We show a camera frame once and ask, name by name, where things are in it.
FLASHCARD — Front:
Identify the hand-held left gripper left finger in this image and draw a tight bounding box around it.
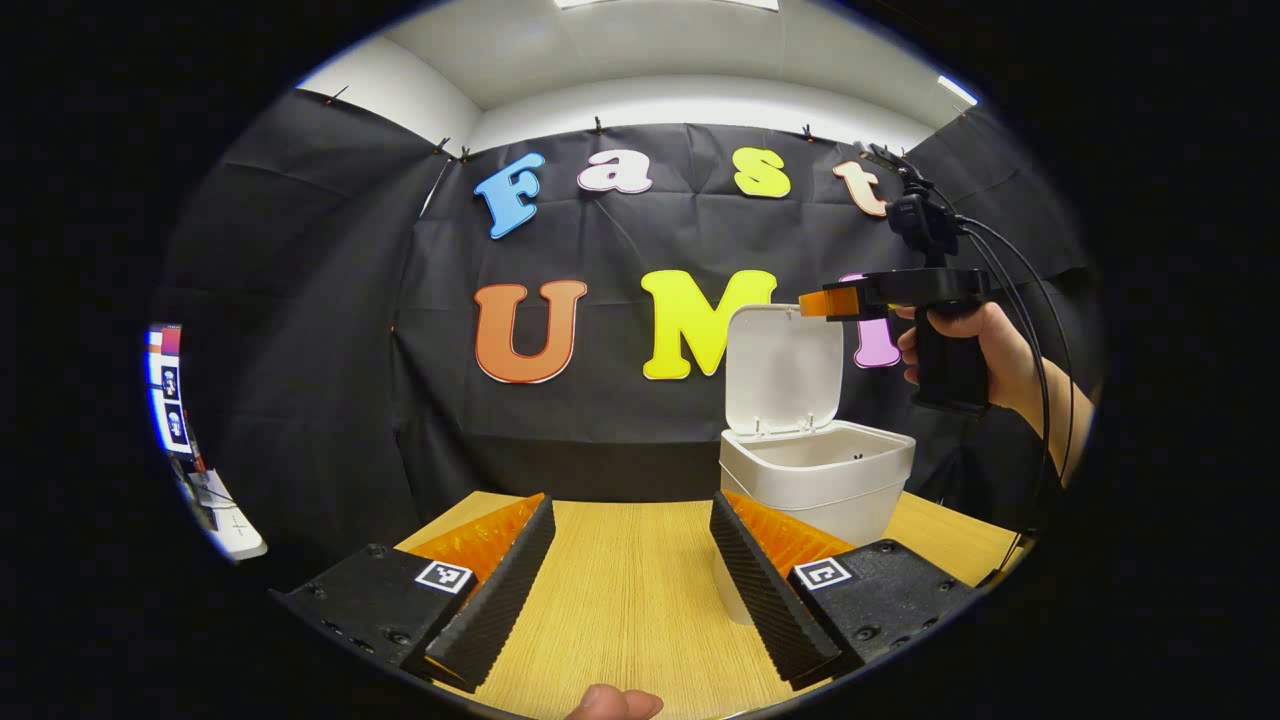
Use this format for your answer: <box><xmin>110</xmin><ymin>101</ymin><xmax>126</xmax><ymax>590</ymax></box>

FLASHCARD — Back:
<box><xmin>268</xmin><ymin>493</ymin><xmax>557</xmax><ymax>693</ymax></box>

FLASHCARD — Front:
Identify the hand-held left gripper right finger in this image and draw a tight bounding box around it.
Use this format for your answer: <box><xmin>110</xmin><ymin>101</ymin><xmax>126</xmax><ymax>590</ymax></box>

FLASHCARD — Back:
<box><xmin>709</xmin><ymin>490</ymin><xmax>976</xmax><ymax>691</ymax></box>

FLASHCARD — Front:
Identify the white desktop garbage bin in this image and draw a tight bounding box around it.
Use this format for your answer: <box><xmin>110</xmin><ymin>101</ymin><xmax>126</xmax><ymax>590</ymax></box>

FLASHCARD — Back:
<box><xmin>718</xmin><ymin>303</ymin><xmax>916</xmax><ymax>626</ymax></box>

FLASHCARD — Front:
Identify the wooden desktop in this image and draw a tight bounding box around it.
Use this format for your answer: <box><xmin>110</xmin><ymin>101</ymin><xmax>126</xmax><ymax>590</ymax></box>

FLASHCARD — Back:
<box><xmin>395</xmin><ymin>490</ymin><xmax>1031</xmax><ymax>720</ymax></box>

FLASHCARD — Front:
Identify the black backdrop cloth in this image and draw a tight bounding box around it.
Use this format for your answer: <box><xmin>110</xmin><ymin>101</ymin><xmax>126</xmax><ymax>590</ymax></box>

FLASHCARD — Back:
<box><xmin>150</xmin><ymin>88</ymin><xmax>1101</xmax><ymax>561</ymax></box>

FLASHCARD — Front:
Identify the long ceiling light panel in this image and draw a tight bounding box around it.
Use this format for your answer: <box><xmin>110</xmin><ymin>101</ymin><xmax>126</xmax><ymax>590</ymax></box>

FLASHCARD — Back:
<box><xmin>555</xmin><ymin>0</ymin><xmax>781</xmax><ymax>13</ymax></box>

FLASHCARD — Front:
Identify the computer monitor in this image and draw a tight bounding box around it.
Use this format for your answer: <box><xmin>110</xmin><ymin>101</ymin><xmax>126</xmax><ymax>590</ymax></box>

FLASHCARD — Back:
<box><xmin>146</xmin><ymin>322</ymin><xmax>193</xmax><ymax>456</ymax></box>

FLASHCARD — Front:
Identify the black camera cable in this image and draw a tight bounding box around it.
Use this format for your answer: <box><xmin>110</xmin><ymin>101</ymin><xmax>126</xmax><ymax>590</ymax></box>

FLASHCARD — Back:
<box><xmin>962</xmin><ymin>230</ymin><xmax>1051</xmax><ymax>566</ymax></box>
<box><xmin>960</xmin><ymin>215</ymin><xmax>1079</xmax><ymax>481</ymax></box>

